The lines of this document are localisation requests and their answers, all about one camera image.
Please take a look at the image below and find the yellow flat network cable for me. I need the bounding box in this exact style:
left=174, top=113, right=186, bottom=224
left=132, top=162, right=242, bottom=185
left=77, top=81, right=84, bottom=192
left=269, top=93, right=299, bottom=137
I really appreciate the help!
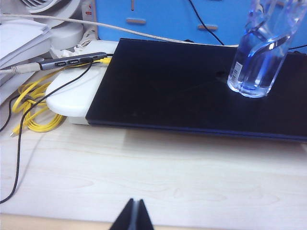
left=9, top=56, right=113, bottom=138

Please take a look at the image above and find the white cable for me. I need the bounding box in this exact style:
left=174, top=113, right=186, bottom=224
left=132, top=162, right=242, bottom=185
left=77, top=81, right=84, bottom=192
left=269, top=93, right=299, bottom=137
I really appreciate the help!
left=0, top=13, right=241, bottom=48

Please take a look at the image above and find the grey usb hub lead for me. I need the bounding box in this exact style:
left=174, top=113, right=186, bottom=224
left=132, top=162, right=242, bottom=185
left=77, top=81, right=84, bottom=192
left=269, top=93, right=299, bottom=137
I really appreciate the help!
left=0, top=62, right=41, bottom=75

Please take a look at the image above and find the thin black monitor cable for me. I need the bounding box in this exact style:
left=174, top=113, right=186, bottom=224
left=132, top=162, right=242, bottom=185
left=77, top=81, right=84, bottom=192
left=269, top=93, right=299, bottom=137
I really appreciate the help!
left=188, top=0, right=226, bottom=46

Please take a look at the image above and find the white desk fan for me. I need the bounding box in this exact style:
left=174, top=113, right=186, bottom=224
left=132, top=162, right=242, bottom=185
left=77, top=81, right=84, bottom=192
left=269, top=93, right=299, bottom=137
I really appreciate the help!
left=0, top=0, right=85, bottom=53

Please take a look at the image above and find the white laptop riser stand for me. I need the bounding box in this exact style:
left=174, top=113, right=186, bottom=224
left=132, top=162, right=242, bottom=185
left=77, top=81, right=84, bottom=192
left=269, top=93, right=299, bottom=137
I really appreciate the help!
left=46, top=39, right=120, bottom=126

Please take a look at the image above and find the clear mineral water bottle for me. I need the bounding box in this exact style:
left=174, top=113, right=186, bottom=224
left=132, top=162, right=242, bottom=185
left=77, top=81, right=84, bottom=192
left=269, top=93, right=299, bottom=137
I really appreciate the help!
left=226, top=0, right=306, bottom=99

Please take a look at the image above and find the blue wooden organizer box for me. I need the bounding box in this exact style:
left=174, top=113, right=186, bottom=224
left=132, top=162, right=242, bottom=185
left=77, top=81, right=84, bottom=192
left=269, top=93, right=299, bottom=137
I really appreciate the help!
left=95, top=0, right=307, bottom=53

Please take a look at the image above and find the thin black hub cable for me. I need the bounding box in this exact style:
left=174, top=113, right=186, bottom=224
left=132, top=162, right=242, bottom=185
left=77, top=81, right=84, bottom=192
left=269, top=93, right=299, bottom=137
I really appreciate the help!
left=0, top=54, right=114, bottom=205

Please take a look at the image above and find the white paper stack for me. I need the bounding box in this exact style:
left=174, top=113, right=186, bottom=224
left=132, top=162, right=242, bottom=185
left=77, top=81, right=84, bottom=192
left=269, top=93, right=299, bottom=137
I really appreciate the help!
left=0, top=18, right=53, bottom=87

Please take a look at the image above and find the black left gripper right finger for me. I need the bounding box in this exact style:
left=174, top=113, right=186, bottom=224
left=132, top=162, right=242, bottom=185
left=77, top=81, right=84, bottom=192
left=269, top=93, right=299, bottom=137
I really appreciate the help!
left=137, top=199, right=154, bottom=230

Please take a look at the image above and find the dark blue closed laptop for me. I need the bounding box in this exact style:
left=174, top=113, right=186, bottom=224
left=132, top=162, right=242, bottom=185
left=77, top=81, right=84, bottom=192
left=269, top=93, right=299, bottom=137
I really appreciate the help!
left=85, top=37, right=307, bottom=144

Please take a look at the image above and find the grey usb hub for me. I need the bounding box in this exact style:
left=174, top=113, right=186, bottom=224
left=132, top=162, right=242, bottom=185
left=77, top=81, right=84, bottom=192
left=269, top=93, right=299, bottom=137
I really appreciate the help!
left=38, top=51, right=108, bottom=72

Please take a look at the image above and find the patterned white strap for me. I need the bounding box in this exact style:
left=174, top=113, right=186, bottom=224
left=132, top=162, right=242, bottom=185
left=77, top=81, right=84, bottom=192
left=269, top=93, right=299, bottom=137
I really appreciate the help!
left=78, top=23, right=97, bottom=50

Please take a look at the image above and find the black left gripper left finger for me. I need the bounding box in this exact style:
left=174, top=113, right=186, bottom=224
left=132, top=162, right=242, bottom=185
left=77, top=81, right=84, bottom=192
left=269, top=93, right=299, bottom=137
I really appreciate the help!
left=110, top=198, right=136, bottom=230

